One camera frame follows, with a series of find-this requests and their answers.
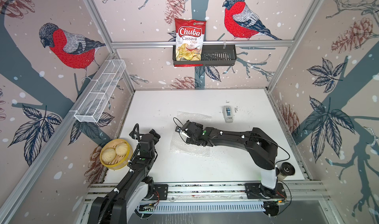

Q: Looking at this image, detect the clear bubble wrap sheet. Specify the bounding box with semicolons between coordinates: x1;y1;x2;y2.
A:
170;111;212;157

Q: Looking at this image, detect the small grey white device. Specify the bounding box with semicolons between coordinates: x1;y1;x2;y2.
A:
223;106;234;123

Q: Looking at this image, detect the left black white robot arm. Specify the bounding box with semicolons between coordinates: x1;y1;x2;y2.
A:
88;124;160;224

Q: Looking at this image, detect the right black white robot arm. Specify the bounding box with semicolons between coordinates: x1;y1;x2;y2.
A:
175;121;278;192

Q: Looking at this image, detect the right pale steamed bun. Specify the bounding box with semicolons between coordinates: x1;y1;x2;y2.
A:
115;142;129;157

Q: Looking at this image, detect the pale steamed bun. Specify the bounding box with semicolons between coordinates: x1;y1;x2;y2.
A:
115;142;129;157
101;148;116;164

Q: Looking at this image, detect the yellow steamer basket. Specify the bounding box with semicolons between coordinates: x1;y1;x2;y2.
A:
100;139;133;170

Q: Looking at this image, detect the left pale steamed bun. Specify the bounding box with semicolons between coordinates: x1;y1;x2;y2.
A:
101;148;116;164

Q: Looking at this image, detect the red Chuba cassava chips bag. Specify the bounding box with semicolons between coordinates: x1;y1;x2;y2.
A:
173;19;206;67

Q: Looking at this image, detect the black lidded cup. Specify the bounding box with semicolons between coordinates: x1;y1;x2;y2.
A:
275;162;296;181

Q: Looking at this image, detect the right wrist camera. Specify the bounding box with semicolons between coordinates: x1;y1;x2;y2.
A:
175;126;189;138

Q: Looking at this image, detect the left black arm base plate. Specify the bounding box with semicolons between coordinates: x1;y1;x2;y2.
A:
143;184;168;201

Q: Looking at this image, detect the aluminium front rail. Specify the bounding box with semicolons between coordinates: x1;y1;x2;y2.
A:
85;180;328;204

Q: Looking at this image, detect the white wire mesh shelf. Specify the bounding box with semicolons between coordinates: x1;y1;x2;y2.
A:
74;59;126;123

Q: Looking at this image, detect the black wire wall basket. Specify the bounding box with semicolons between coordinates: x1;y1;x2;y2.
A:
172;45;237;67

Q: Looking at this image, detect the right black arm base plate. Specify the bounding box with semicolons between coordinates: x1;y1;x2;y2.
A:
244;182;287;200

